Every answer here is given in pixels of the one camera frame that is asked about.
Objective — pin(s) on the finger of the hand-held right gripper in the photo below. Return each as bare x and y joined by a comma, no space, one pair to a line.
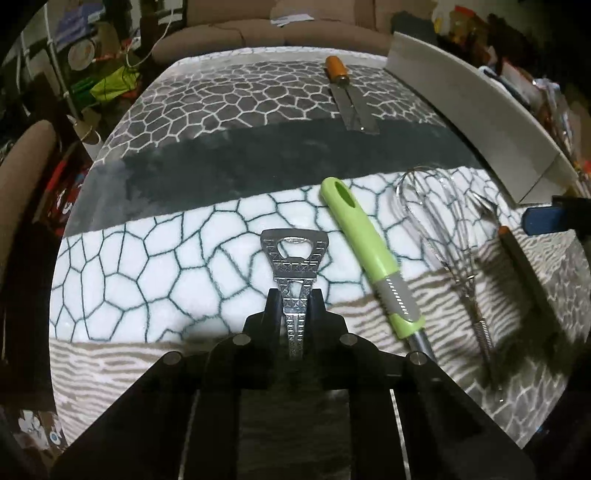
545,218

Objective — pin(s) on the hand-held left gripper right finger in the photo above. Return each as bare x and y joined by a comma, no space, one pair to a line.
316,314

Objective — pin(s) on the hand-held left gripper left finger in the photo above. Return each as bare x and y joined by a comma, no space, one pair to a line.
272,314

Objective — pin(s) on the silver tower shaped bottle opener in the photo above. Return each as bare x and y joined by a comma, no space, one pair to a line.
295,272

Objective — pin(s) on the white rectangular container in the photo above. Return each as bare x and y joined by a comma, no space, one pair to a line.
461,101

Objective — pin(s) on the grey patterned blanket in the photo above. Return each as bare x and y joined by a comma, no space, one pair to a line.
184,258

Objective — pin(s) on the pile of packaged goods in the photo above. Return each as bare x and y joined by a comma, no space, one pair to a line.
466,25

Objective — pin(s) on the dark grey cushion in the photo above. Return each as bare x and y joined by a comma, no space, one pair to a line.
413,22

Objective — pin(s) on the dark floral cloth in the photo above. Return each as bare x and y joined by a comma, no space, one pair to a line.
37,429

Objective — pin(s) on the bright green bag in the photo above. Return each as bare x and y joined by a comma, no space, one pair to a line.
111,86

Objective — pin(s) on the brown sofa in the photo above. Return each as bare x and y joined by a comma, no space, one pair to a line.
207,39

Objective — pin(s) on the brown armchair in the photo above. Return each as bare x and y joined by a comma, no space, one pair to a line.
27,161

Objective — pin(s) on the white papers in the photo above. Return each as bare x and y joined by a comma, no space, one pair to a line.
291,19

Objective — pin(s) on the round pale disc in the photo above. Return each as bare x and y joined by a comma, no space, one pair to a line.
83,53

